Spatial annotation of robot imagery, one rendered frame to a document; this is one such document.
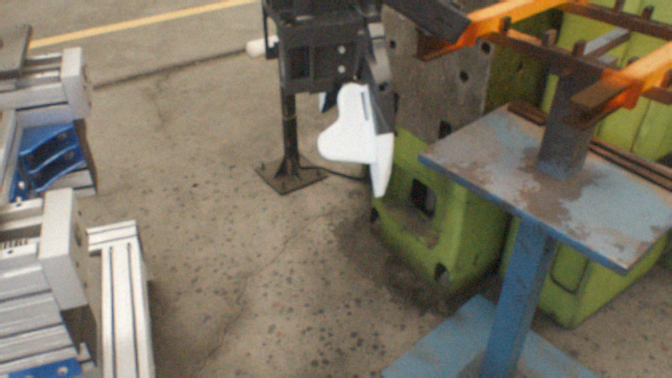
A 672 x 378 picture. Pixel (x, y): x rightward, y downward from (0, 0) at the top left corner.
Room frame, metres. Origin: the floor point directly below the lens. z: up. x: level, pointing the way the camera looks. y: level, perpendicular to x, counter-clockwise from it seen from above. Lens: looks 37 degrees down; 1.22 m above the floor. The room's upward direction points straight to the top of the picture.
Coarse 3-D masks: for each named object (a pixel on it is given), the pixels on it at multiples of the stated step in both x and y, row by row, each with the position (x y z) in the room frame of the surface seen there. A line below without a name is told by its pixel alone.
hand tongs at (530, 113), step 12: (516, 108) 1.00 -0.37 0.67; (528, 108) 1.00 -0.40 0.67; (528, 120) 0.96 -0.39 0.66; (540, 120) 0.95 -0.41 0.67; (600, 144) 0.87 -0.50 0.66; (612, 156) 0.82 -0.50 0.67; (624, 156) 0.83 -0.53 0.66; (636, 156) 0.82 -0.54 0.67; (636, 168) 0.79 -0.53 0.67; (648, 168) 0.79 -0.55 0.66; (660, 168) 0.78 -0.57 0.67; (648, 180) 0.76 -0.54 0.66; (660, 180) 0.75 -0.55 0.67
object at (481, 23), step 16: (512, 0) 0.88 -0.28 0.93; (528, 0) 0.88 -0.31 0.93; (544, 0) 0.89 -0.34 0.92; (560, 0) 0.92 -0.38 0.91; (480, 16) 0.80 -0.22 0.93; (496, 16) 0.81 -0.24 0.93; (512, 16) 0.84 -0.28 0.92; (480, 32) 0.79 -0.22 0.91; (432, 48) 0.73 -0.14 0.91; (448, 48) 0.75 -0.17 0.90
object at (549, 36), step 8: (616, 0) 0.89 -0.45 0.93; (624, 0) 0.89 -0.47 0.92; (616, 8) 0.88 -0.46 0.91; (648, 8) 0.85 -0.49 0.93; (640, 16) 0.85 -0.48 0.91; (648, 16) 0.85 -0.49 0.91; (544, 32) 0.75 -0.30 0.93; (552, 32) 0.75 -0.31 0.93; (544, 40) 0.74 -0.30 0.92; (552, 40) 0.75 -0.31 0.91; (584, 40) 0.72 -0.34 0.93; (576, 48) 0.71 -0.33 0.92; (584, 48) 0.72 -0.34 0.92; (576, 56) 0.71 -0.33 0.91
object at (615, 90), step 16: (640, 64) 0.64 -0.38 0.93; (656, 64) 0.64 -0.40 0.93; (608, 80) 0.59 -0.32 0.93; (624, 80) 0.59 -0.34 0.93; (640, 80) 0.58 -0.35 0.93; (656, 80) 0.63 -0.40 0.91; (576, 96) 0.55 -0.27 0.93; (592, 96) 0.55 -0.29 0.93; (608, 96) 0.55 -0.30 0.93; (624, 96) 0.58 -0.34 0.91; (576, 112) 0.53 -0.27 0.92; (592, 112) 0.55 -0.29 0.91; (608, 112) 0.55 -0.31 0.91; (576, 128) 0.53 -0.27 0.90
